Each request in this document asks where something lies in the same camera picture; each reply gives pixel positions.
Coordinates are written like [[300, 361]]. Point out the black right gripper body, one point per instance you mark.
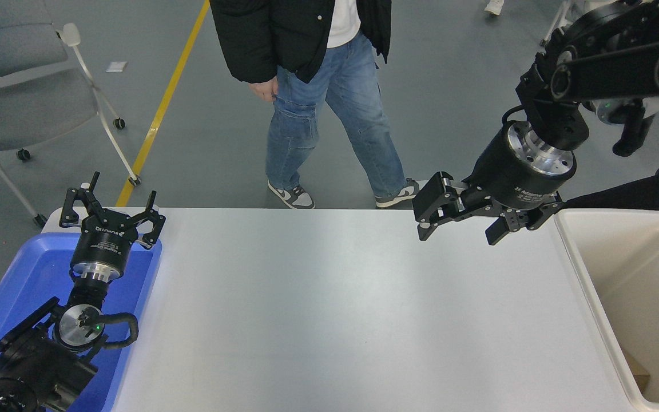
[[507, 174]]

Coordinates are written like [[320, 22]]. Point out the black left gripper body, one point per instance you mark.
[[103, 243]]

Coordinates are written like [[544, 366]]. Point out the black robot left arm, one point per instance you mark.
[[38, 366]]

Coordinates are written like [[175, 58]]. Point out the person's right hand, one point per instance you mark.
[[264, 90]]

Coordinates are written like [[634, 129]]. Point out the blue plastic tray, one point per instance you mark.
[[32, 269]]

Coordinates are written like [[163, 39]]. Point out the large pale bin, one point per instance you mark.
[[638, 274]]

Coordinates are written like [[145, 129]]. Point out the white paper scrap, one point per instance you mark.
[[116, 66]]

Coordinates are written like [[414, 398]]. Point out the person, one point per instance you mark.
[[494, 6], [306, 34]]

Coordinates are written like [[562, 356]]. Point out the grey chair with white frame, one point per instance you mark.
[[26, 103]]

